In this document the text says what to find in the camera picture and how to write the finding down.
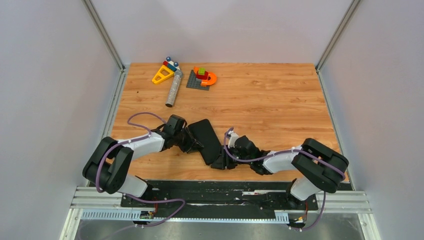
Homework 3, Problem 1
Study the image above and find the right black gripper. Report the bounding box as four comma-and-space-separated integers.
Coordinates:
211, 145, 252, 171

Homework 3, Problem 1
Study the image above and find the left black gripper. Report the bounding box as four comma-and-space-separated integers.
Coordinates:
173, 126, 204, 154

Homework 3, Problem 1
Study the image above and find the black zip tool case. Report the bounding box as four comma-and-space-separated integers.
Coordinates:
188, 119, 222, 166

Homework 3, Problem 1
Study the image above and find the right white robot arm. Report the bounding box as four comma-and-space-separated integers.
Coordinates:
205, 135, 349, 209

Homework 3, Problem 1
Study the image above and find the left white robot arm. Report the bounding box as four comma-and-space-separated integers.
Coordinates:
82, 124, 204, 207

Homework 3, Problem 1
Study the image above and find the grey building block baseplate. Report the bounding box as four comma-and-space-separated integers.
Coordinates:
186, 70, 210, 91

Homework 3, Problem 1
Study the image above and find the silver glitter cylinder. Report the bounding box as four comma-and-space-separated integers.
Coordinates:
165, 69, 184, 108

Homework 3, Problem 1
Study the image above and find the red toy block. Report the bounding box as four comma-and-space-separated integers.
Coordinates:
195, 71, 209, 81

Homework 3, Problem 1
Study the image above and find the orange curved toy block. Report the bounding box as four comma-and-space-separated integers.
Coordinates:
193, 66, 217, 87

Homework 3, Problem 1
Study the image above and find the yellow triangle toy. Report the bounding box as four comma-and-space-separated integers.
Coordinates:
152, 65, 175, 85

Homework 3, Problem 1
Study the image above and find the green toy cube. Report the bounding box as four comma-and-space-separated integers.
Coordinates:
197, 67, 206, 76

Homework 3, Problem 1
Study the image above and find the red blue toy car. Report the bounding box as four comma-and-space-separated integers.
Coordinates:
162, 56, 180, 72

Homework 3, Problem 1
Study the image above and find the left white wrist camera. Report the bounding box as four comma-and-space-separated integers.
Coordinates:
163, 114, 187, 136

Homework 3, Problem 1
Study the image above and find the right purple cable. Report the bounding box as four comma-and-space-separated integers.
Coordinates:
222, 126, 347, 232

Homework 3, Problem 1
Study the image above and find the aluminium frame rail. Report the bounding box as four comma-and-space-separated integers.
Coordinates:
82, 0, 126, 72

